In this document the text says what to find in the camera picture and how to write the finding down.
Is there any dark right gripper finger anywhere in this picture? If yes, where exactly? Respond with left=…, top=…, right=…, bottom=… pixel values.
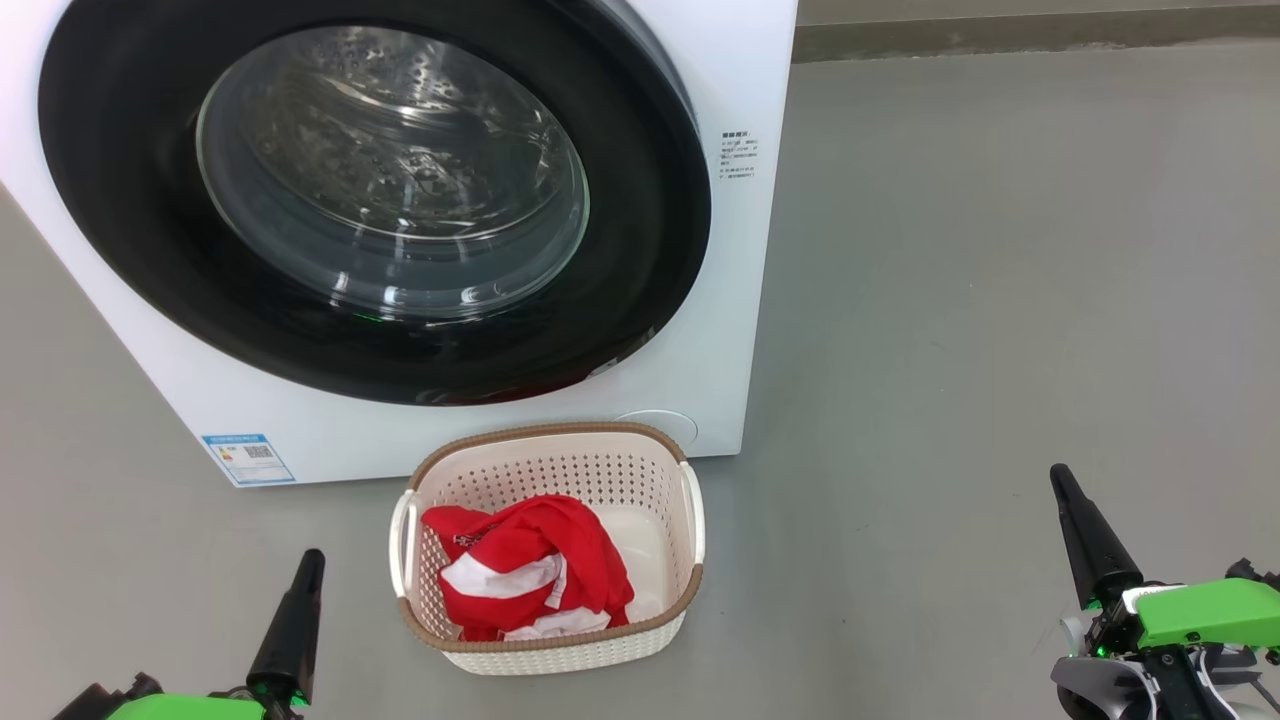
left=1049, top=463, right=1144, bottom=609

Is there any dark round washing machine door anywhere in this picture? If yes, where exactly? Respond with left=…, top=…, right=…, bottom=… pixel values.
left=38, top=0, right=713, bottom=406

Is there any white washing machine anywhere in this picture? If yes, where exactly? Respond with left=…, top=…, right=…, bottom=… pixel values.
left=0, top=0, right=801, bottom=489

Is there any cream perforated laundry basket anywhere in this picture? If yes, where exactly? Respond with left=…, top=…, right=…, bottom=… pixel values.
left=388, top=420, right=707, bottom=676

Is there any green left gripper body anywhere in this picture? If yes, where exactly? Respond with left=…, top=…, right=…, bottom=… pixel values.
left=105, top=692, right=306, bottom=720

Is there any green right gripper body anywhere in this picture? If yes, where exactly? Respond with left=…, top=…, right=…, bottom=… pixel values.
left=1085, top=578, right=1280, bottom=661

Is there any blue energy label sticker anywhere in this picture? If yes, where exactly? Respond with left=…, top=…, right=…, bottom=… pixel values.
left=200, top=432, right=297, bottom=488

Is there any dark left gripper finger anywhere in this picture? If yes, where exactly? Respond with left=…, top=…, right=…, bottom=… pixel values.
left=246, top=548, right=327, bottom=704

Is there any red and white garment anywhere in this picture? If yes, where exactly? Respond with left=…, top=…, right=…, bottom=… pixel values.
left=420, top=493, right=636, bottom=643

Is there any round drain filter cover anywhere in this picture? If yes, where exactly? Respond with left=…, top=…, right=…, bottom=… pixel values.
left=612, top=409, right=699, bottom=451

